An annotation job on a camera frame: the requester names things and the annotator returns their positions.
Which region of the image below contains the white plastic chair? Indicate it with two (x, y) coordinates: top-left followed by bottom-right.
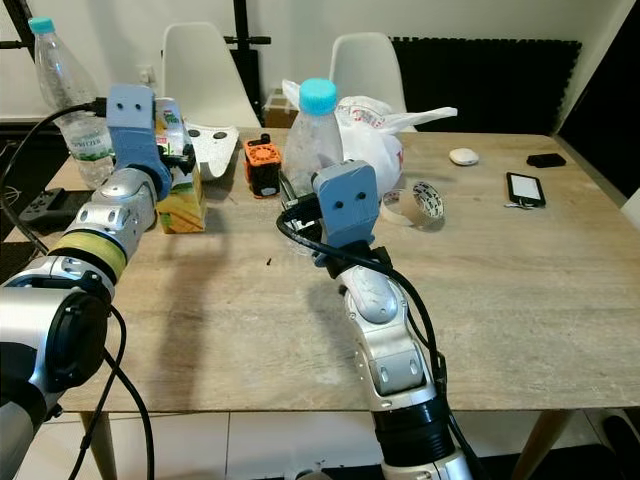
(325, 32), (411, 116)
(160, 22), (251, 129)

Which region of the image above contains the black foam mat panel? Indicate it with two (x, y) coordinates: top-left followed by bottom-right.
(390, 38), (583, 129)

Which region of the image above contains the orange and black box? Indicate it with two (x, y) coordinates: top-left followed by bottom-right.
(244, 133), (283, 199)

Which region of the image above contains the white plastic shopping bag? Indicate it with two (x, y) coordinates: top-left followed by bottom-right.
(280, 80), (459, 196)

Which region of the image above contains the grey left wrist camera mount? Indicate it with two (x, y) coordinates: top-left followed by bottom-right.
(107, 84), (173, 196)

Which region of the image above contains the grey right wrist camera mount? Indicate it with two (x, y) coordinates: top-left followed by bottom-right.
(312, 160), (381, 251)

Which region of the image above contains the white plastic shell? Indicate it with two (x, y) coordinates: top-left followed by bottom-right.
(188, 124), (241, 183)

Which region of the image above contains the small black case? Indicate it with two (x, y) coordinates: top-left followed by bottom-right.
(526, 152), (568, 169)

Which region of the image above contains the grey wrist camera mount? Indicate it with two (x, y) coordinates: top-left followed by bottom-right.
(107, 84), (173, 196)
(312, 160), (381, 251)

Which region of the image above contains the black floor mat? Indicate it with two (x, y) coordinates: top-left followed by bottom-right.
(0, 125), (51, 201)

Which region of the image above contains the light wooden table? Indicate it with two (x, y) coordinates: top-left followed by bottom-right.
(0, 128), (640, 480)

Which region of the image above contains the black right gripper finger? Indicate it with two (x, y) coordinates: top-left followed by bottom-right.
(278, 170), (309, 219)

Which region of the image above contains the brown woven box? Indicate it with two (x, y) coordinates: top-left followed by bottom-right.
(265, 88), (301, 129)

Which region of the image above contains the black gamepad controller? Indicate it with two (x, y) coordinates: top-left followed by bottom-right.
(16, 188), (83, 227)

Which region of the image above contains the yellow juice carton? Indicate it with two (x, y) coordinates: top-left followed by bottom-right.
(155, 97), (207, 235)

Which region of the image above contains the clear water bottle teal cap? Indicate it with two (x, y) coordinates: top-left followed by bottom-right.
(28, 16), (116, 191)
(280, 78), (361, 256)

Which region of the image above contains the small device with white screen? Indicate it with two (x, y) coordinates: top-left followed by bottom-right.
(506, 172), (547, 210)

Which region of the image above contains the clear tape roll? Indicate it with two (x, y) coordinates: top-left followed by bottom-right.
(380, 180), (444, 233)

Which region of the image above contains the white oval case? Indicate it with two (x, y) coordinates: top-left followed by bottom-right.
(448, 147), (481, 167)

